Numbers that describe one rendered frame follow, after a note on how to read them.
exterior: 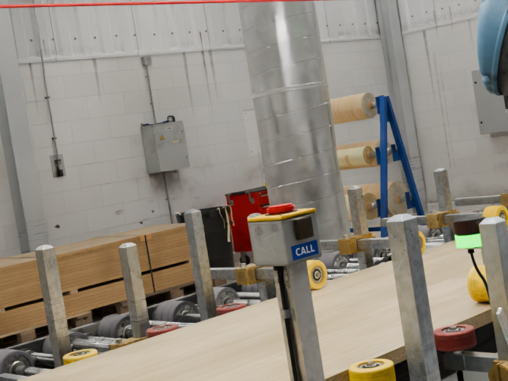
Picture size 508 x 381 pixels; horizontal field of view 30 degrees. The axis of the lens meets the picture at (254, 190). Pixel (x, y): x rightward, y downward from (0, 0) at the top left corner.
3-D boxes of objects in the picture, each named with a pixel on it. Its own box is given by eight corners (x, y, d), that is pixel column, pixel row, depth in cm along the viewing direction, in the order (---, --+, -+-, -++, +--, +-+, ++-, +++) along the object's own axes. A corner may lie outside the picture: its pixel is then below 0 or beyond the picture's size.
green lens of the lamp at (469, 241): (496, 241, 172) (494, 229, 172) (477, 247, 168) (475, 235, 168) (468, 242, 176) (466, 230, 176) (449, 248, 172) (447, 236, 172)
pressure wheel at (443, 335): (490, 380, 184) (481, 322, 183) (466, 392, 178) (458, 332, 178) (456, 377, 190) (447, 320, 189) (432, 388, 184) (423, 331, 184)
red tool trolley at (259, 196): (310, 252, 1051) (298, 180, 1047) (267, 266, 994) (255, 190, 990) (277, 254, 1083) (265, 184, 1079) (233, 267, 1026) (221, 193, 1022)
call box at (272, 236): (324, 261, 134) (315, 206, 133) (289, 271, 129) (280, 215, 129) (289, 261, 139) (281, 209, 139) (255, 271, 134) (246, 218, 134)
